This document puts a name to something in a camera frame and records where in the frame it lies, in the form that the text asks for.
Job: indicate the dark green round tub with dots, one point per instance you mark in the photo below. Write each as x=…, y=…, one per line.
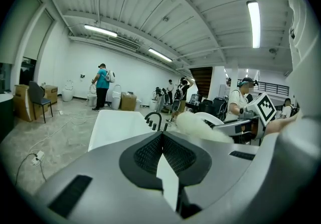
x=6, y=117

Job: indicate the large cardboard box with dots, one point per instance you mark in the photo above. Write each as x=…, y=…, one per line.
x=21, y=102

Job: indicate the ceiling air vent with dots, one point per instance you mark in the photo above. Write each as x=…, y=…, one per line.
x=124, y=43

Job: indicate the black bathtub faucet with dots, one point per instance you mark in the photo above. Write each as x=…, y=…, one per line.
x=160, y=123

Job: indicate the grey chair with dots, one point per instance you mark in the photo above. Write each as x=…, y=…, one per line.
x=35, y=92

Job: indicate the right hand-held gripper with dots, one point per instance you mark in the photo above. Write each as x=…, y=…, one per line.
x=263, y=108

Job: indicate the black faucet knob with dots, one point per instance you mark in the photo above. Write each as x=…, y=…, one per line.
x=154, y=126
x=151, y=123

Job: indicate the person's right forearm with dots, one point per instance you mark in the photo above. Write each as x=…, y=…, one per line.
x=281, y=125

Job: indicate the long ceiling light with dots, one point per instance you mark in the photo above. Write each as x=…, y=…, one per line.
x=160, y=54
x=100, y=30
x=253, y=24

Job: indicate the white egg-shaped toilet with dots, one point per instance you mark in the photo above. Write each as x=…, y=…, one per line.
x=67, y=93

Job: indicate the small cardboard box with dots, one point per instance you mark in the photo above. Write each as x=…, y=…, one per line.
x=52, y=93
x=128, y=102

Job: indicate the white power strip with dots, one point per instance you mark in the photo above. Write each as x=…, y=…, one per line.
x=37, y=157

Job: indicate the black suitcase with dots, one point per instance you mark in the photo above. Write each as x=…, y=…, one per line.
x=219, y=107

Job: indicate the black railing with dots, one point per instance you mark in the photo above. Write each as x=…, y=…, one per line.
x=270, y=87

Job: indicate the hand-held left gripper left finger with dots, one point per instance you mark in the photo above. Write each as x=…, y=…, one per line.
x=105, y=193

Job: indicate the brown staircase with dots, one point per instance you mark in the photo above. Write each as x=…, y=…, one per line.
x=201, y=80

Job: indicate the grey roller blind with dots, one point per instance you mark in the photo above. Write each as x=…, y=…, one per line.
x=20, y=32
x=40, y=39

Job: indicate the round ceiling sensor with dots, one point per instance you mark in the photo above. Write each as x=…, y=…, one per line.
x=165, y=19
x=272, y=50

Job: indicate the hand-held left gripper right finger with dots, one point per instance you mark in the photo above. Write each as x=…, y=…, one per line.
x=238, y=180

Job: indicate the white bathtub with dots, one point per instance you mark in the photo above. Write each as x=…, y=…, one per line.
x=118, y=127

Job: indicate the person's white shirt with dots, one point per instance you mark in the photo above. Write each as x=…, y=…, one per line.
x=306, y=67

